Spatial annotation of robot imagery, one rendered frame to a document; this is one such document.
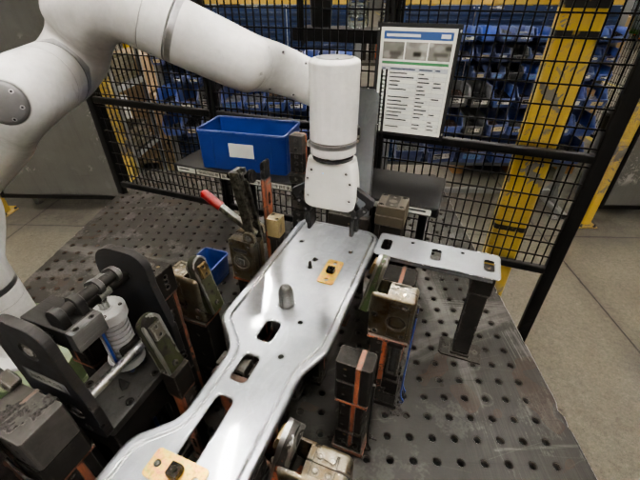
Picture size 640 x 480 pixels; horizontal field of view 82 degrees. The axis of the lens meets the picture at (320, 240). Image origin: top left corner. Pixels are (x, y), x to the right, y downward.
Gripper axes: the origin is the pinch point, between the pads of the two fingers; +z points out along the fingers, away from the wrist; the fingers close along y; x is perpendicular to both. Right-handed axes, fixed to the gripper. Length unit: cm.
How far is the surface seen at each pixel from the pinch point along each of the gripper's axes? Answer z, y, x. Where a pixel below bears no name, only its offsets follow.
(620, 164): 62, 132, 243
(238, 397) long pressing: 12.3, -3.2, -34.3
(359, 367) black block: 13.4, 12.8, -21.4
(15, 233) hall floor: 112, -278, 72
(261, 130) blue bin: 0, -44, 51
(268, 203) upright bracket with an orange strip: 3.3, -19.9, 9.1
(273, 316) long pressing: 12.3, -5.8, -17.0
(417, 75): -20, 6, 54
